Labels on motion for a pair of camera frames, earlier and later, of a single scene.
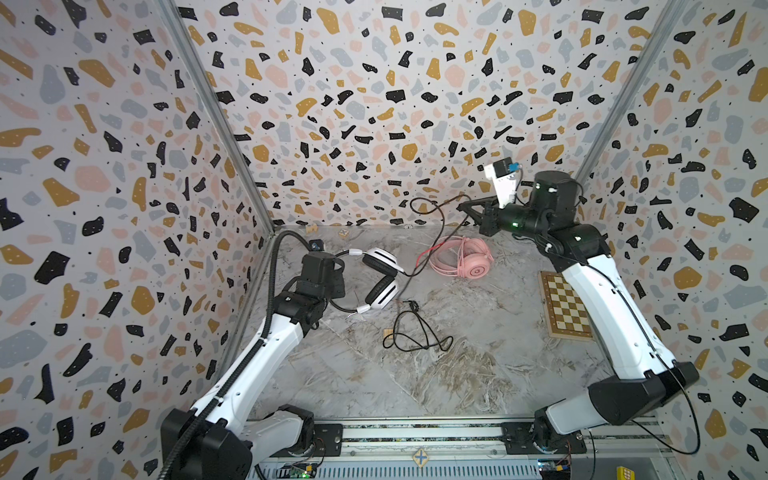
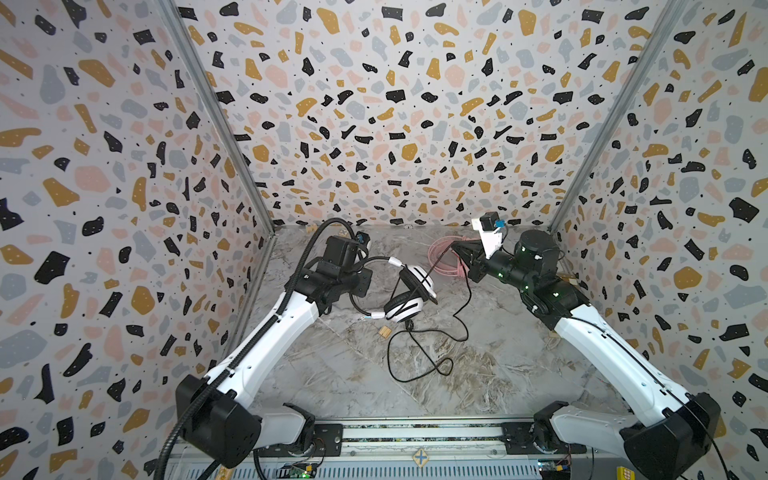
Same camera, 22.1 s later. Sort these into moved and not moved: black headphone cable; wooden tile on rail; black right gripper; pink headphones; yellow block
Moved: black headphone cable; black right gripper
Not moved: pink headphones; yellow block; wooden tile on rail
